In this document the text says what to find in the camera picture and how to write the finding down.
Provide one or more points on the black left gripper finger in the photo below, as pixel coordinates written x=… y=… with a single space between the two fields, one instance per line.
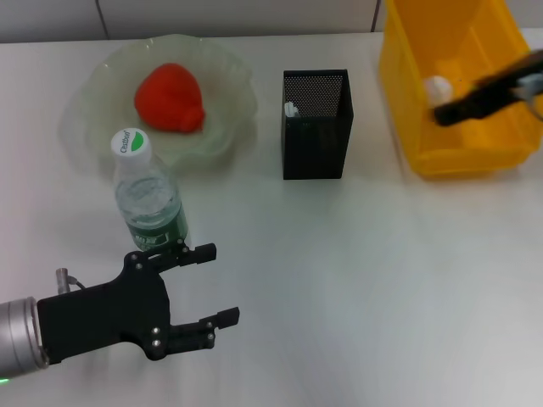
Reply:
x=191 y=253
x=199 y=335

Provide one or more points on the black mesh pen holder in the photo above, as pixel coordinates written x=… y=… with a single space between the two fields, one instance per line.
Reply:
x=314 y=144

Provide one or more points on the red-orange fruit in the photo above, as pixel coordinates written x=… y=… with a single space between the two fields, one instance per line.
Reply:
x=169 y=97

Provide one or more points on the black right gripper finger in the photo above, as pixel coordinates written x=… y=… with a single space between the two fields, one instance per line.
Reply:
x=458 y=108

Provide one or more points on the yellow plastic bin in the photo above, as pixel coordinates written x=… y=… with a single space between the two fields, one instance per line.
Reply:
x=407 y=85

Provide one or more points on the clear water bottle green label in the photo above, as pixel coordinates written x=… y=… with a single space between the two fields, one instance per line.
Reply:
x=146 y=203

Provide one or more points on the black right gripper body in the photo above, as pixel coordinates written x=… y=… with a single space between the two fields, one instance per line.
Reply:
x=500 y=91

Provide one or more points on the white paper ball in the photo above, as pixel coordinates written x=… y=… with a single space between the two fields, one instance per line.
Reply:
x=437 y=89

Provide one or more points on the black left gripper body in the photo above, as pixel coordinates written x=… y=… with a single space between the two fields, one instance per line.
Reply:
x=106 y=316

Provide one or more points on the translucent wavy fruit plate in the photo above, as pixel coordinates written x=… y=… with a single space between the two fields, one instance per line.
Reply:
x=229 y=85

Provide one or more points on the green utility knife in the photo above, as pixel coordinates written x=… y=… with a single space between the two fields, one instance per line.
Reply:
x=292 y=109

